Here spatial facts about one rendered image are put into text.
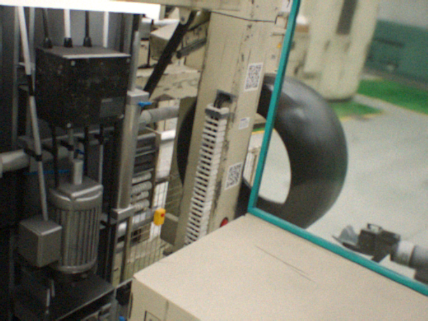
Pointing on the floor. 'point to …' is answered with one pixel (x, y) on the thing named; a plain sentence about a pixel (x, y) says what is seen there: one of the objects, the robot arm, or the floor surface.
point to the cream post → (216, 74)
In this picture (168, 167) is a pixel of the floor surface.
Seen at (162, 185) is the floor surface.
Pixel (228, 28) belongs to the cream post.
